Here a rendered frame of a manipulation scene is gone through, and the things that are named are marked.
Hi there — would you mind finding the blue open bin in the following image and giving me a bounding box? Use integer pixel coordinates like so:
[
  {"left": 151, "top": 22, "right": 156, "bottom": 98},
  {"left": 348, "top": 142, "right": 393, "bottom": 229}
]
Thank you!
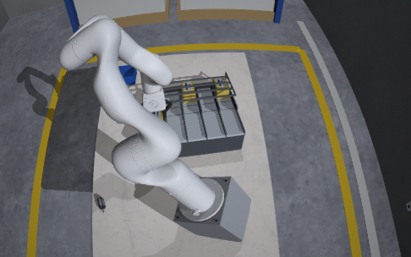
[{"left": 119, "top": 65, "right": 137, "bottom": 85}]

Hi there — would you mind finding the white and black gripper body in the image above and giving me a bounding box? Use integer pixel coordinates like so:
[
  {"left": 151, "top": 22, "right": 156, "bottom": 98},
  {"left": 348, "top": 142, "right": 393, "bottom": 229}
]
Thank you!
[{"left": 142, "top": 88, "right": 166, "bottom": 112}]

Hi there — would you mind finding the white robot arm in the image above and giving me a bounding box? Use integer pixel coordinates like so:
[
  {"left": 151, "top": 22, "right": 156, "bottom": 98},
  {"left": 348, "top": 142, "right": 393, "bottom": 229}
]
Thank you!
[{"left": 58, "top": 14, "right": 224, "bottom": 221}]

